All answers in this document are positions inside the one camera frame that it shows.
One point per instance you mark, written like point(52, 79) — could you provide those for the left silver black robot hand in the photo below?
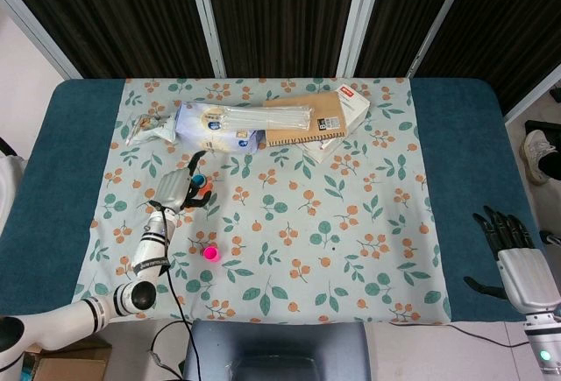
point(173, 190)

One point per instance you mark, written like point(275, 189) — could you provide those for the blue white tissue pack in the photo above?
point(206, 133)

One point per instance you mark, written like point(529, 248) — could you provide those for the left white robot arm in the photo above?
point(151, 249)

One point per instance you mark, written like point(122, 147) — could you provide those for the blue padded table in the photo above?
point(460, 144)

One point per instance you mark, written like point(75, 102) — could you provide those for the white sneaker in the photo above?
point(532, 153)

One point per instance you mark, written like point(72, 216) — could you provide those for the brown cardboard box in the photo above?
point(74, 363)

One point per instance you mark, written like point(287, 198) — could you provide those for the orange plastic cup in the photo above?
point(208, 188)

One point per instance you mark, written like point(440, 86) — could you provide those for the dark folding screen panel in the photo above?
point(407, 13)
point(280, 13)
point(109, 13)
point(504, 26)

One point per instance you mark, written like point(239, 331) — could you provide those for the white box red label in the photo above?
point(355, 105)

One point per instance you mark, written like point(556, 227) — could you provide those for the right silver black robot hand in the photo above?
point(528, 280)

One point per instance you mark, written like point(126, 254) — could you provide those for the pink plastic cup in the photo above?
point(211, 254)

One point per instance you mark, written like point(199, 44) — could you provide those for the light blue plastic cup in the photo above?
point(200, 179)

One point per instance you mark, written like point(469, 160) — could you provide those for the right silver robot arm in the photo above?
point(545, 337)

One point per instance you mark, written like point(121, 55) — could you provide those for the white book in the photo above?
point(322, 149)

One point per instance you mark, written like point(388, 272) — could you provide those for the black trouser leg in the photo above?
point(551, 164)

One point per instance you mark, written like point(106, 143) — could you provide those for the clear straw bundle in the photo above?
point(267, 117)

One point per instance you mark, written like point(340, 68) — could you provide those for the kraft spiral notebook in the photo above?
point(307, 133)

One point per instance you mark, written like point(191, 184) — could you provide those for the crumpled snack bag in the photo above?
point(146, 129)

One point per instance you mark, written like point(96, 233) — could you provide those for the floral patterned tablecloth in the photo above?
point(307, 223)

